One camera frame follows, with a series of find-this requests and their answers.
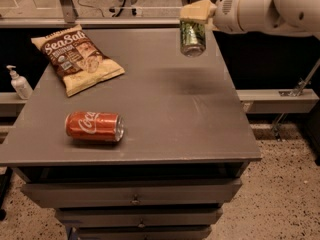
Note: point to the middle grey drawer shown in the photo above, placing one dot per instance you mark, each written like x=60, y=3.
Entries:
x=142, y=217

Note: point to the top grey drawer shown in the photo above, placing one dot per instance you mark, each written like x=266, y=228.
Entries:
x=103, y=194

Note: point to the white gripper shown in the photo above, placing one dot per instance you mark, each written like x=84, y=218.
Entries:
x=224, y=12

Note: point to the white pump bottle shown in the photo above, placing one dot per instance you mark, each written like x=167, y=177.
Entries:
x=19, y=83

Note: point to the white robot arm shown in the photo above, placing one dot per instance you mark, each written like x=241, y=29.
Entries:
x=297, y=18

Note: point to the metal railing frame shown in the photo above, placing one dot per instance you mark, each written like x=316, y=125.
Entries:
x=89, y=13

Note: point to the green soda can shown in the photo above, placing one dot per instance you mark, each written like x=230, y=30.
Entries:
x=192, y=38

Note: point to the bottom grey drawer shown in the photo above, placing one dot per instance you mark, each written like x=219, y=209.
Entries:
x=151, y=233

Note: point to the grey drawer cabinet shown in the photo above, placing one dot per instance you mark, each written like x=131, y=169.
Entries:
x=182, y=120

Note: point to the sea salt chips bag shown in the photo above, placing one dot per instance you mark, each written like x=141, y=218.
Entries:
x=76, y=59

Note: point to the red Coca-Cola can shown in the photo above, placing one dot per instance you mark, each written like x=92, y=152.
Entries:
x=94, y=126

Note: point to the grey drawer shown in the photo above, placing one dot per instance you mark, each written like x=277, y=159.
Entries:
x=151, y=233
x=142, y=217
x=103, y=194

